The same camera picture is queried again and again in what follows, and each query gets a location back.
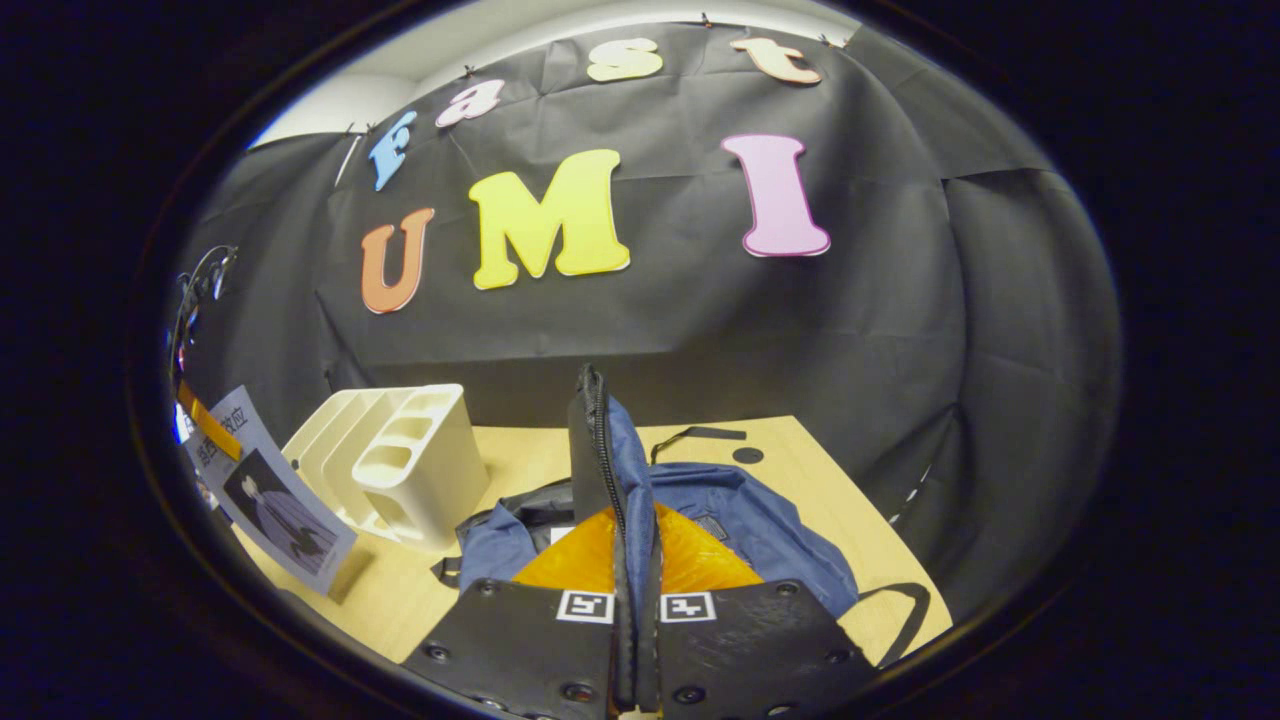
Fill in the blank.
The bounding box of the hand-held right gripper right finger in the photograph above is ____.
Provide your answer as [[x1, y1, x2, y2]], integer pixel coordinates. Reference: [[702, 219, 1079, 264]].
[[653, 503, 883, 720]]

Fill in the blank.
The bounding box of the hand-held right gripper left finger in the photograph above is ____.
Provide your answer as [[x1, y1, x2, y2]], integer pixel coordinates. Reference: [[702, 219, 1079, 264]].
[[403, 503, 621, 720]]

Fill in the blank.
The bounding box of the blue-grey book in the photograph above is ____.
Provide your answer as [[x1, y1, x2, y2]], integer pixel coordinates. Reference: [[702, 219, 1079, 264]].
[[183, 386, 359, 597]]

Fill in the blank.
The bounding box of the blue schoolbag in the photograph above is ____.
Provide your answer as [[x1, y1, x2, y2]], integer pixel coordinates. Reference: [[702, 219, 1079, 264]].
[[432, 363, 933, 713]]

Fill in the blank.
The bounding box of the cream plastic bookshelf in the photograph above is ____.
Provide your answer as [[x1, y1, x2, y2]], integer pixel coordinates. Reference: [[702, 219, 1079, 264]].
[[282, 384, 491, 554]]

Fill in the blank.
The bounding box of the black backdrop cloth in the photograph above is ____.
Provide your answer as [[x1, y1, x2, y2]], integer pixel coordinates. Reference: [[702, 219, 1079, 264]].
[[175, 22, 1121, 626]]

